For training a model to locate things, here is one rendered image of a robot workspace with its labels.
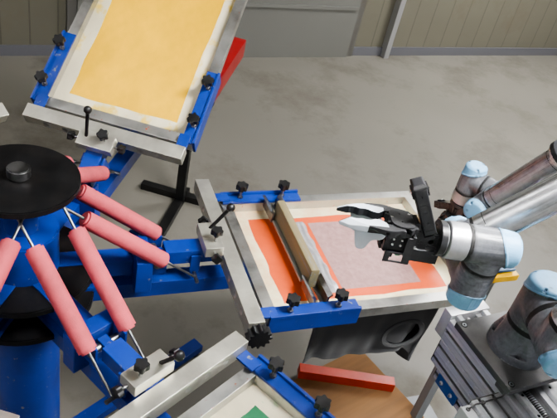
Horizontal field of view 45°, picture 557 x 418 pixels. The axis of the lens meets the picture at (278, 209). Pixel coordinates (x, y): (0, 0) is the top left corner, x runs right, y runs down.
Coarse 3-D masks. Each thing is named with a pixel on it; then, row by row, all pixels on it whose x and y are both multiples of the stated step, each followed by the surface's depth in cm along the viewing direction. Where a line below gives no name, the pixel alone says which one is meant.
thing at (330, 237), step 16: (256, 224) 235; (272, 224) 237; (320, 224) 243; (336, 224) 244; (256, 240) 228; (272, 240) 230; (320, 240) 235; (336, 240) 237; (352, 240) 239; (272, 256) 223
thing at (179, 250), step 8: (176, 240) 207; (184, 240) 208; (192, 240) 209; (168, 248) 204; (176, 248) 204; (184, 248) 205; (192, 248) 206; (200, 248) 206; (176, 256) 204; (184, 256) 205
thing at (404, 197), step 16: (368, 192) 259; (384, 192) 261; (400, 192) 263; (224, 208) 233; (240, 208) 238; (256, 208) 241; (288, 208) 246; (240, 240) 221; (240, 256) 216; (256, 272) 210; (256, 288) 205; (272, 304) 200; (368, 304) 209; (384, 304) 210; (400, 304) 212; (416, 304) 214; (432, 304) 217; (448, 304) 220
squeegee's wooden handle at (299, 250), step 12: (276, 204) 232; (276, 216) 232; (288, 216) 225; (288, 228) 222; (288, 240) 222; (300, 240) 216; (300, 252) 213; (300, 264) 214; (312, 264) 208; (312, 276) 207
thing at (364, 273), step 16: (336, 256) 230; (352, 256) 231; (368, 256) 233; (400, 256) 237; (272, 272) 217; (288, 272) 219; (336, 272) 223; (352, 272) 225; (368, 272) 226; (384, 272) 228; (400, 272) 230; (416, 272) 232; (432, 272) 233; (288, 288) 213; (352, 288) 219; (368, 288) 220; (384, 288) 222; (400, 288) 223; (416, 288) 225
